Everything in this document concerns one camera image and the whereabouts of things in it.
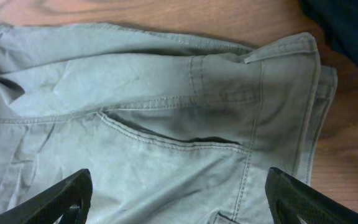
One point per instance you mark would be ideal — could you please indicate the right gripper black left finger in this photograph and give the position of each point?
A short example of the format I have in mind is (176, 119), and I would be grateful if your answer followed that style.
(67, 202)

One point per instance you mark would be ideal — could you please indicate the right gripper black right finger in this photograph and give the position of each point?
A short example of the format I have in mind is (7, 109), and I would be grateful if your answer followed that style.
(293, 202)

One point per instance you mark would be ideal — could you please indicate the grey shorts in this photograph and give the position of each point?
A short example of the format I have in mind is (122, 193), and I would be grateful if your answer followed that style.
(173, 128)

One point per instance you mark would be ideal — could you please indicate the navy blue folded garment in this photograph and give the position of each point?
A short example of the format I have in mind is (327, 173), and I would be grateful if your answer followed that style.
(339, 21)

